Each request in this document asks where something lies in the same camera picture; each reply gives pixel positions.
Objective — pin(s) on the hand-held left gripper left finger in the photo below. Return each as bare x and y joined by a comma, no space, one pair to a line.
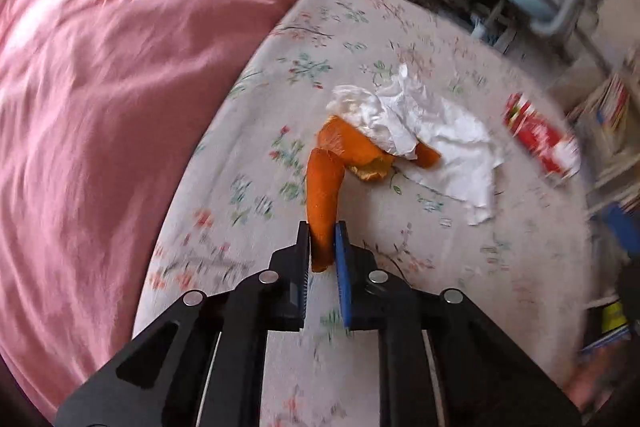
301,292

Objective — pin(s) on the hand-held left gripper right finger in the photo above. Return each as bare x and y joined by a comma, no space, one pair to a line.
345,287

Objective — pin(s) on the orange peel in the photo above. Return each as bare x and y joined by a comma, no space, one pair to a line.
325,197

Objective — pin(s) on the clean white tissue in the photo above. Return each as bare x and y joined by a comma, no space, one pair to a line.
460,157

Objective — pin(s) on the red snack packet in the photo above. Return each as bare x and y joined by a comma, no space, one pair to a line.
537,137

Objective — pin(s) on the pink blanket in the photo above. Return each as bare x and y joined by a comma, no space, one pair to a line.
125,107

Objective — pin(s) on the stack of colourful books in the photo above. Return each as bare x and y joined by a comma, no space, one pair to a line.
620,227

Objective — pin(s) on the cream bookshelf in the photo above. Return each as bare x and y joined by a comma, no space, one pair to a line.
615,107

